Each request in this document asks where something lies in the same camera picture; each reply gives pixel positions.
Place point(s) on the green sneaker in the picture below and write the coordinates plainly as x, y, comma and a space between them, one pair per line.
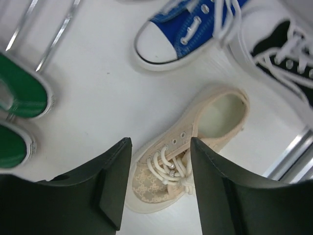
17, 146
23, 92

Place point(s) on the white metal shoe rack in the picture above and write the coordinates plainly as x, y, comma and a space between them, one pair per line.
42, 25

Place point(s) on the black white sneaker left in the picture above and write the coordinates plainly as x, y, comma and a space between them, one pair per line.
270, 43

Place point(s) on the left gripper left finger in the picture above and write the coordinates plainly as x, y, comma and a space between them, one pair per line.
88, 200

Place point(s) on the blue sneaker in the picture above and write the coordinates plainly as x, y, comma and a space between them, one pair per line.
182, 29

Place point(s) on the aluminium mounting rail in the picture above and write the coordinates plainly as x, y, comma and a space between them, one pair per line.
296, 162

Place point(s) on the beige lace sneaker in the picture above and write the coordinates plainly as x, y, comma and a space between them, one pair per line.
161, 170

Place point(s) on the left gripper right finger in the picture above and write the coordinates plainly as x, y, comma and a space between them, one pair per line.
235, 201

